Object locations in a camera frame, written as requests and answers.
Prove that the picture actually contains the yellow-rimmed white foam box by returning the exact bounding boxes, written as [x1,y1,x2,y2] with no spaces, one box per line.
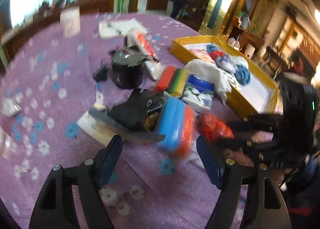
[170,35,278,118]

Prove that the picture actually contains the crumpled silver wrapper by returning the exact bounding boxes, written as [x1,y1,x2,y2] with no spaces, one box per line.
[1,98,22,117]

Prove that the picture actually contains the blue white tissue pack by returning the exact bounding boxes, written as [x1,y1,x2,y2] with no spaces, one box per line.
[181,74,214,113]

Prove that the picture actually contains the purple floral tablecloth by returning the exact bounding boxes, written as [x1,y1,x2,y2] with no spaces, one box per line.
[0,12,284,229]

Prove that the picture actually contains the red plastic bag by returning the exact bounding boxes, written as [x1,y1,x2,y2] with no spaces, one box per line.
[196,112,234,142]

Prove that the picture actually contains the white paper notepad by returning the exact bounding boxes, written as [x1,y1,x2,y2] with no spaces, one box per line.
[98,18,148,39]

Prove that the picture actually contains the black round container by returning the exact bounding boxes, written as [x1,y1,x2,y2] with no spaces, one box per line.
[108,47,151,89]

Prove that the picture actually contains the small black adapter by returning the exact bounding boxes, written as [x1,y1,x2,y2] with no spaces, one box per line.
[93,65,108,82]

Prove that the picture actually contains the white plastic bag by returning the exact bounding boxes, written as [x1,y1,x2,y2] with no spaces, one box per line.
[184,59,241,104]

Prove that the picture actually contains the blue red sponge pack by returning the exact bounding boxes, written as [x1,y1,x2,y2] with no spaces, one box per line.
[156,97,195,159]

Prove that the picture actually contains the red yellow green cloth pack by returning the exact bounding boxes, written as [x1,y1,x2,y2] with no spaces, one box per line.
[154,66,190,98]

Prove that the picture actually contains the blue knitted cloth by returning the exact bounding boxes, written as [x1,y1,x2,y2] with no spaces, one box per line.
[234,65,251,86]

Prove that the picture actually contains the white plastic jar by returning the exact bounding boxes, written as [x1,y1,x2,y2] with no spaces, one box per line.
[60,7,81,38]

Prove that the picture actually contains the person in dark clothes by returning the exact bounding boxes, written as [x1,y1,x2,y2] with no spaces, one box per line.
[169,0,189,19]

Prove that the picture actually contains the red white tissue pack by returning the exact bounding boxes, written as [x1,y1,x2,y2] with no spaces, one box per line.
[125,28,164,80]

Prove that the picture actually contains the black plastic package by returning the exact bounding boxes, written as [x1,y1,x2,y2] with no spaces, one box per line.
[89,89,165,145]

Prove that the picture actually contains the white face tissue pack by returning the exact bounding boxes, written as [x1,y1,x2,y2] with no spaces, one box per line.
[76,111,116,147]

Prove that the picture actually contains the pink tissue pack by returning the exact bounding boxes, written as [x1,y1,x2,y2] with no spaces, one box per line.
[189,49,216,65]

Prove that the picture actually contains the blue towel with red bag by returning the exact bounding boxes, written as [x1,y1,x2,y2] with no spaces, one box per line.
[206,44,226,60]

